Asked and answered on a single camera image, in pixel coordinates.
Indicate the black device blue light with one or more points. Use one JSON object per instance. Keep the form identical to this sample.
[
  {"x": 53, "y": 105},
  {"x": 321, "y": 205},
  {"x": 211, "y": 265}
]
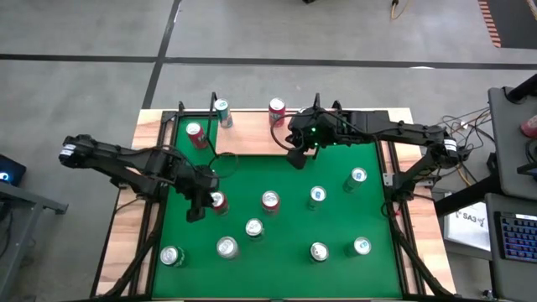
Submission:
[{"x": 14, "y": 168}]

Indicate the white SA3 sign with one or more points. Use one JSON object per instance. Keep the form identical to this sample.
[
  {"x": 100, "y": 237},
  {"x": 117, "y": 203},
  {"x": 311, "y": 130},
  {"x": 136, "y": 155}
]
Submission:
[{"x": 465, "y": 228}]

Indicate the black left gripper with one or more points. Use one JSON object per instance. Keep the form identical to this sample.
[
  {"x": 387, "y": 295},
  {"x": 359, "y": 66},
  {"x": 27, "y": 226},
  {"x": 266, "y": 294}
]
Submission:
[{"x": 196, "y": 211}]

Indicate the orange-red Fanta can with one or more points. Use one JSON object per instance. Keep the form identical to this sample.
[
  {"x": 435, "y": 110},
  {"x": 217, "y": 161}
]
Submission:
[{"x": 270, "y": 199}]

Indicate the black backlit keyboard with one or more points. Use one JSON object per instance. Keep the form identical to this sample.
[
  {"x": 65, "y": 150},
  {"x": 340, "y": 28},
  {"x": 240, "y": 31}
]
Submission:
[{"x": 518, "y": 237}]

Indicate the black floor mat orange stripes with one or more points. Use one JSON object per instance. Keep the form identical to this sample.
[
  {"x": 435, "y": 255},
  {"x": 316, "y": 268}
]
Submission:
[{"x": 516, "y": 21}]

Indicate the black stand pole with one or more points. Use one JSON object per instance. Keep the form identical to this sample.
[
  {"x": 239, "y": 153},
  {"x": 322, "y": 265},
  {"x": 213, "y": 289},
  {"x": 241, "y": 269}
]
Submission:
[{"x": 522, "y": 90}]

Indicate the wooden shelf board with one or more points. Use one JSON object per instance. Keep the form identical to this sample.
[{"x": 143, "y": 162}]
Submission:
[{"x": 251, "y": 134}]

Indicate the dark red soda can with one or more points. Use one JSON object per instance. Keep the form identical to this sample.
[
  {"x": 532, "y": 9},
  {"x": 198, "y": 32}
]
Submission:
[{"x": 197, "y": 136}]

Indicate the green can right middle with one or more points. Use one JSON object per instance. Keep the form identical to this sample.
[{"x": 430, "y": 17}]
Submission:
[{"x": 317, "y": 194}]

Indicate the grey side table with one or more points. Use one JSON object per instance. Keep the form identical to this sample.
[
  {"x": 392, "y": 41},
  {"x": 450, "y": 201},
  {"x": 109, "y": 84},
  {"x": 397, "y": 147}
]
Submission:
[{"x": 42, "y": 202}]

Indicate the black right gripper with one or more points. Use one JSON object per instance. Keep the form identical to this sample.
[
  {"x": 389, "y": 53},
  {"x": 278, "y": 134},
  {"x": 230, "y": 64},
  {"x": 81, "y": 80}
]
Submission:
[{"x": 295, "y": 161}]

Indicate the green Sprite can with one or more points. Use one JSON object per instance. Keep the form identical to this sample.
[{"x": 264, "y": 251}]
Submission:
[
  {"x": 254, "y": 227},
  {"x": 319, "y": 251},
  {"x": 170, "y": 255}
]

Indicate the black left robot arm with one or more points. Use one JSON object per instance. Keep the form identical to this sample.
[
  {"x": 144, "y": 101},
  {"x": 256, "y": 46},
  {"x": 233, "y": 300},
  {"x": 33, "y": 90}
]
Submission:
[{"x": 126, "y": 161}]

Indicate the red can with black label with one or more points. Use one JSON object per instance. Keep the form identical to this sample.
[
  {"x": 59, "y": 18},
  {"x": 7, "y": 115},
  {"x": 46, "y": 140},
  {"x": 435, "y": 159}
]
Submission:
[{"x": 221, "y": 205}]

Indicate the black desk support beam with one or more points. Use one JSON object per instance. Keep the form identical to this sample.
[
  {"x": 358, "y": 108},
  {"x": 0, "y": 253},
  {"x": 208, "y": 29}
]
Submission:
[{"x": 461, "y": 197}]

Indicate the green can bottom right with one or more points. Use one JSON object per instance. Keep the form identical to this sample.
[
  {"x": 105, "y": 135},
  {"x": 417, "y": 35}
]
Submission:
[{"x": 362, "y": 245}]

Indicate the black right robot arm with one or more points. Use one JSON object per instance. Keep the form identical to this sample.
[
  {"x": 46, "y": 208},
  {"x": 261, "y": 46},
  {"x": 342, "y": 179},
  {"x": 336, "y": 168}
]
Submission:
[{"x": 398, "y": 129}]

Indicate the pink drink can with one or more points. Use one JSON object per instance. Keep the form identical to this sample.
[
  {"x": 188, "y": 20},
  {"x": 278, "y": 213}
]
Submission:
[{"x": 530, "y": 126}]

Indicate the silver and red soda can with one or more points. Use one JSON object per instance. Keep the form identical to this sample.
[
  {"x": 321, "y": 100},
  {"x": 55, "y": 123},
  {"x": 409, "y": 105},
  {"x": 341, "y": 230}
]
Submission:
[{"x": 227, "y": 246}]

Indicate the green table mat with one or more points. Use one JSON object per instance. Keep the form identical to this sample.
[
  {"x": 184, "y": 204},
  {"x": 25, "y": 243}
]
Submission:
[{"x": 285, "y": 272}]

